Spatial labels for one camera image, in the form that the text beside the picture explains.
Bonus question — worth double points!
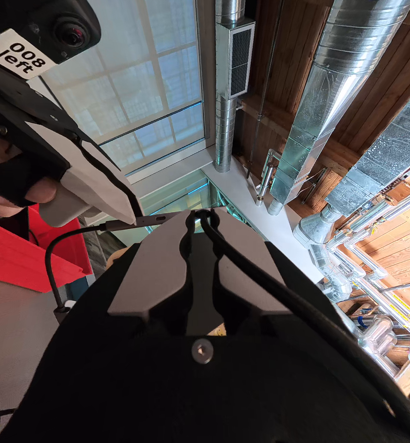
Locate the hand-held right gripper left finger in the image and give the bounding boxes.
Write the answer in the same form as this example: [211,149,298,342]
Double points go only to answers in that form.
[107,209,196,335]

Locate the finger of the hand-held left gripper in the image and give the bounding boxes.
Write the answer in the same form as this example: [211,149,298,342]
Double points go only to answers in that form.
[81,143,145,219]
[26,121,137,225]

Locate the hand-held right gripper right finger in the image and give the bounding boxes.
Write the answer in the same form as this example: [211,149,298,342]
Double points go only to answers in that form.
[210,207,294,335]

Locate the grey usb hub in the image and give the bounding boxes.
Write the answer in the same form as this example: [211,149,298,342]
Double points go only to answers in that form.
[45,212,191,314]

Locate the black cable with orange plug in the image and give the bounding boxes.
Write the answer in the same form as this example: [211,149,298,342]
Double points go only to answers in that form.
[195,209,410,443]

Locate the red plastic bin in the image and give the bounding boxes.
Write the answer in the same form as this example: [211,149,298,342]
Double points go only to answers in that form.
[0,204,93,293]

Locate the window with white blind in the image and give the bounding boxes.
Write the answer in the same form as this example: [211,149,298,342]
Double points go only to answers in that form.
[36,0,205,174]

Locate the silver insulated pipes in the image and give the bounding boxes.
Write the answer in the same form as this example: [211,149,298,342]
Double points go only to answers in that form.
[293,194,410,379]

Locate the grey air vent box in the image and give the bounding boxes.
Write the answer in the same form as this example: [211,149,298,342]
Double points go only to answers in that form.
[215,19,256,101]

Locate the silver ventilation duct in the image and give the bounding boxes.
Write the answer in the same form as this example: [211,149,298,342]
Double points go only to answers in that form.
[214,0,247,174]

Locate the large rectangular silver duct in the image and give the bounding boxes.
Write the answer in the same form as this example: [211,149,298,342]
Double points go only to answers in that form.
[267,0,410,216]

